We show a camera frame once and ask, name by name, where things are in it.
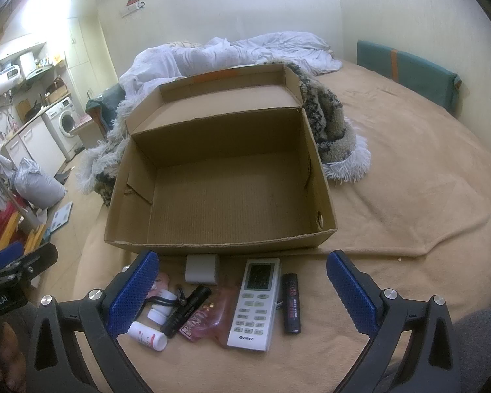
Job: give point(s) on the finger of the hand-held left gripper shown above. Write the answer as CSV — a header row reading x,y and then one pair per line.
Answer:
x,y
6,256

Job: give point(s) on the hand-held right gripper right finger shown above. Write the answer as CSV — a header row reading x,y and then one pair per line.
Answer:
x,y
352,294

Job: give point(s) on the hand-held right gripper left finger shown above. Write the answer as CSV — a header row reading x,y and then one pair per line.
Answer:
x,y
133,294

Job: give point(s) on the small white bottle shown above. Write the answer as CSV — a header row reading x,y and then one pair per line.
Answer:
x,y
159,316

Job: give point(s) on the white bottle with red label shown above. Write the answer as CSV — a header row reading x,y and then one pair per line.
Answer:
x,y
147,335

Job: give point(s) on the black tube with red print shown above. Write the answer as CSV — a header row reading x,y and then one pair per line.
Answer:
x,y
291,303

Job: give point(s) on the white charger adapter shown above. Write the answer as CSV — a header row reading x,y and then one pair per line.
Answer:
x,y
202,269

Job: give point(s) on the translucent pink pouch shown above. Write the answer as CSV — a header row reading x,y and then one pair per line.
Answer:
x,y
217,319

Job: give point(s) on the white remote control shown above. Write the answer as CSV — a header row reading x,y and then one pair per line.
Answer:
x,y
251,319

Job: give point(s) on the cardboard box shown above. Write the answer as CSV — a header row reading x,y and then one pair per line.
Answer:
x,y
229,196

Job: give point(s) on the person's left hand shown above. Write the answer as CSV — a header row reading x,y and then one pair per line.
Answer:
x,y
2,356

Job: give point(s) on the yellow wooden rack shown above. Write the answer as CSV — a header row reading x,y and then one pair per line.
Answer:
x,y
32,235

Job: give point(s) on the bathroom scale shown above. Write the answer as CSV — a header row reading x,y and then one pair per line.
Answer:
x,y
61,217

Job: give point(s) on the grey stuffed bag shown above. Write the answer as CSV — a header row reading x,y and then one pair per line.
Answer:
x,y
39,184

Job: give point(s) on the white base cabinet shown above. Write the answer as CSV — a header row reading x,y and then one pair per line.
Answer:
x,y
34,147

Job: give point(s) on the person's right leg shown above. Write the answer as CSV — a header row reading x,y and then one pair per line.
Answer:
x,y
487,335

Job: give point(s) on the white washing machine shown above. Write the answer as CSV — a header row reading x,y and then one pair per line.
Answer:
x,y
63,123

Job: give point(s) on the shaggy grey patterned blanket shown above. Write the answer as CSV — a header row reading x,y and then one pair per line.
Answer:
x,y
331,123

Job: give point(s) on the white water heater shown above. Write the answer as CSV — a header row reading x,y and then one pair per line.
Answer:
x,y
2,82

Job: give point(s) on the dark green armchair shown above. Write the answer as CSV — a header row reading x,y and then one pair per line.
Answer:
x,y
102,106

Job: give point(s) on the white duvet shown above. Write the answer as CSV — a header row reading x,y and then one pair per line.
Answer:
x,y
237,51

